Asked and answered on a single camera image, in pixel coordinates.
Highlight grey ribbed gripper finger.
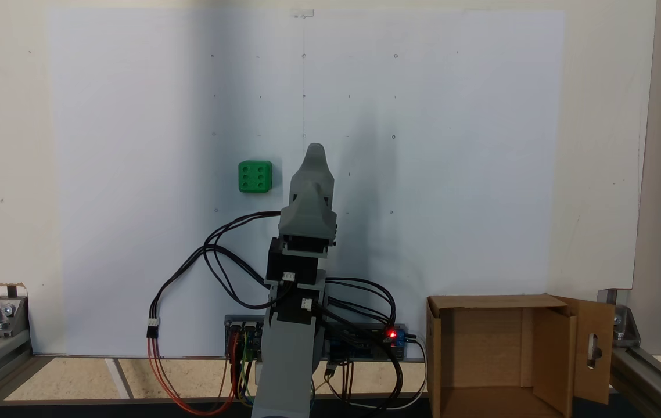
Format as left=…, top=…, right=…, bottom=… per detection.
left=290, top=144, right=335, bottom=208

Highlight green dice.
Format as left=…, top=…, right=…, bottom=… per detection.
left=238, top=161, right=274, bottom=193

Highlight motor driver circuit board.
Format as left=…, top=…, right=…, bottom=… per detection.
left=225, top=315, right=265, bottom=361

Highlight circuit board with blue part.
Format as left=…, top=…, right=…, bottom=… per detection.
left=328, top=323, right=408, bottom=362

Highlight large white paper sheet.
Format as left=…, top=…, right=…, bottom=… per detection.
left=46, top=8, right=567, bottom=358

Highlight brown cardboard box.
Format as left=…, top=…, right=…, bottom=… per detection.
left=426, top=293, right=616, bottom=418

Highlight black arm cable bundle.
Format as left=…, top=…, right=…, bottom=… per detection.
left=202, top=243, right=288, bottom=311
left=318, top=277, right=419, bottom=408

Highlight coloured jumper wires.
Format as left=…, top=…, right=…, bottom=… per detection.
left=232, top=331, right=259, bottom=408

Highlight thin white cable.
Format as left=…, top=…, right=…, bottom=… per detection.
left=330, top=338, right=428, bottom=410

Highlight black cable with white connector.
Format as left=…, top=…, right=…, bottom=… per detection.
left=146, top=211, right=285, bottom=340

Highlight orange red wires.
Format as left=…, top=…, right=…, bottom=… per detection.
left=146, top=334, right=245, bottom=416

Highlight metal corner bracket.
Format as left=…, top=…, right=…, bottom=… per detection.
left=597, top=289, right=640, bottom=348
left=0, top=283, right=30, bottom=338

